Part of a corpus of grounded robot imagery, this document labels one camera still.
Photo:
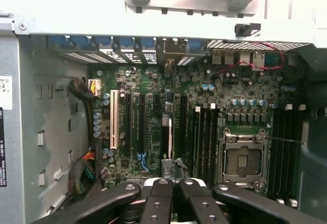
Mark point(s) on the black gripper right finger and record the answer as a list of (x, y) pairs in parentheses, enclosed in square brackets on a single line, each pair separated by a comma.
[(201, 206)]

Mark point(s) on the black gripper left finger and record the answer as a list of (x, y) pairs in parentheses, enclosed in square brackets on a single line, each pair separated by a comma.
[(158, 203)]

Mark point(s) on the metal CPU socket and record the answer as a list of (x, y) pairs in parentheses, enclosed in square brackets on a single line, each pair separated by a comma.
[(242, 157)]

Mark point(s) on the expansion slot with blue latch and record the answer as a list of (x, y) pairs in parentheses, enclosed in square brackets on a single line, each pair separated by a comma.
[(142, 121)]

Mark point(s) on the white expansion slot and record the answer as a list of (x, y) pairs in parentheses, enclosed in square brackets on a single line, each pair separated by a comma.
[(114, 119)]

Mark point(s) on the short black expansion slot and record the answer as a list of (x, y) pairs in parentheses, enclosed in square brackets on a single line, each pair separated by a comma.
[(156, 103)]

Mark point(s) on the thin metal locking lever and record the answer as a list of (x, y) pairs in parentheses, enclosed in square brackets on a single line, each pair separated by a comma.
[(286, 140)]

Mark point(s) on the green motherboard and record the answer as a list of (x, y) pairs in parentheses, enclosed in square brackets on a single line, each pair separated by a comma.
[(230, 86)]

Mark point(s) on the black open PC case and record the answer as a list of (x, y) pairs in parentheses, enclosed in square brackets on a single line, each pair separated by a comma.
[(51, 132)]

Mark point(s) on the grey power supply unit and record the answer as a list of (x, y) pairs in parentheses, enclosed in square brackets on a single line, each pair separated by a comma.
[(10, 144)]

